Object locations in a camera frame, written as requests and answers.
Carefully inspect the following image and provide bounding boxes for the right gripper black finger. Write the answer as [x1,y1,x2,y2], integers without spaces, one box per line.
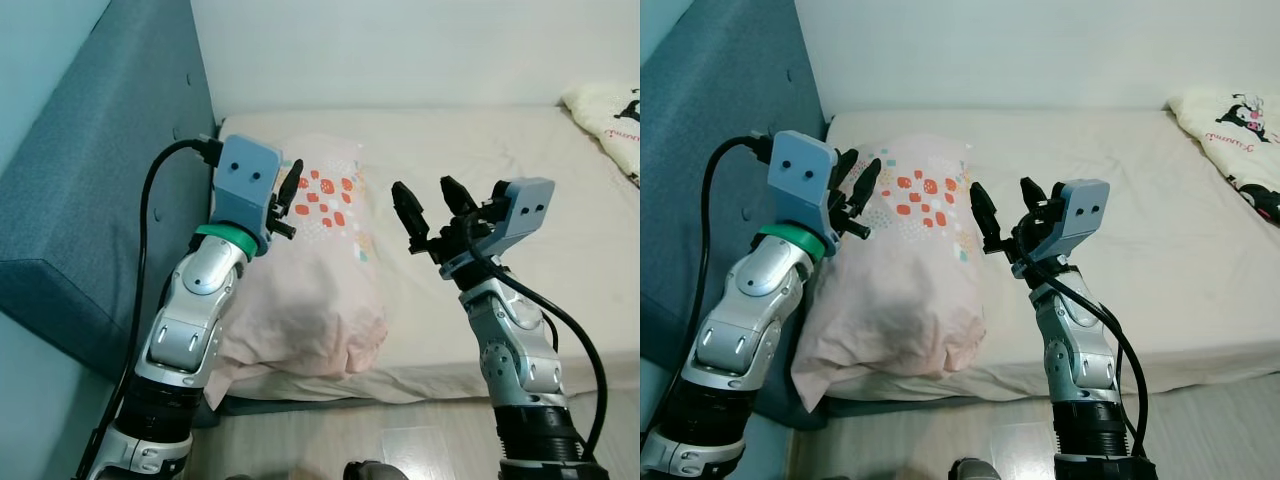
[392,181,431,251]
[440,176,479,217]
[970,182,1004,251]
[1020,177,1053,217]

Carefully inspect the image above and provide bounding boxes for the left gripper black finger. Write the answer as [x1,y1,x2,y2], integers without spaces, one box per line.
[830,148,859,201]
[852,158,883,216]
[275,158,305,216]

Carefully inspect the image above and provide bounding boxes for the pink pillow with dotted print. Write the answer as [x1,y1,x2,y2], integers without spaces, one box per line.
[205,135,391,411]
[790,135,991,411]

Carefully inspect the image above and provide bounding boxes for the cream bed mattress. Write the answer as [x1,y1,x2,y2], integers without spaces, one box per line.
[205,105,641,406]
[815,108,1280,406]

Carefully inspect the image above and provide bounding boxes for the blue upholstered headboard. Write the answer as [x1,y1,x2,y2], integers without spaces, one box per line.
[640,0,831,431]
[0,0,216,381]

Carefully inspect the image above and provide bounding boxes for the cream cartoon print quilt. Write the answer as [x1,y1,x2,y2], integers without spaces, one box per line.
[1168,85,1280,226]
[560,82,641,189]

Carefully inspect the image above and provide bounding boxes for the robot right leg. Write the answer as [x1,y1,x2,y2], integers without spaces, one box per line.
[343,460,411,480]
[950,458,1006,480]

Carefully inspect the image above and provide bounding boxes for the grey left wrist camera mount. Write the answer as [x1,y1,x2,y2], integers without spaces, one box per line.
[768,130,839,259]
[210,133,284,256]

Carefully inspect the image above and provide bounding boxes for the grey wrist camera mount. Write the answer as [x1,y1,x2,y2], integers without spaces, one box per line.
[440,178,556,281]
[1012,180,1111,279]
[768,130,839,259]
[210,133,284,256]

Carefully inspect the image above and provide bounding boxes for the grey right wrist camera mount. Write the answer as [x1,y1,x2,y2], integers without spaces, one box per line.
[440,178,556,281]
[1012,180,1111,279]

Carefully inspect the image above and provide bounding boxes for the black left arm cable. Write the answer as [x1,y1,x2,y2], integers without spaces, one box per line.
[640,135,776,441]
[75,138,223,480]

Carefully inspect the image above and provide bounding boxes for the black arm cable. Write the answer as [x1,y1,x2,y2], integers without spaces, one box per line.
[75,138,223,480]
[640,135,776,441]
[1030,240,1151,461]
[460,225,609,466]

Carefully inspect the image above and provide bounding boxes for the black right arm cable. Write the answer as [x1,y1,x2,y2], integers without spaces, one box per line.
[460,225,609,466]
[1030,240,1151,461]

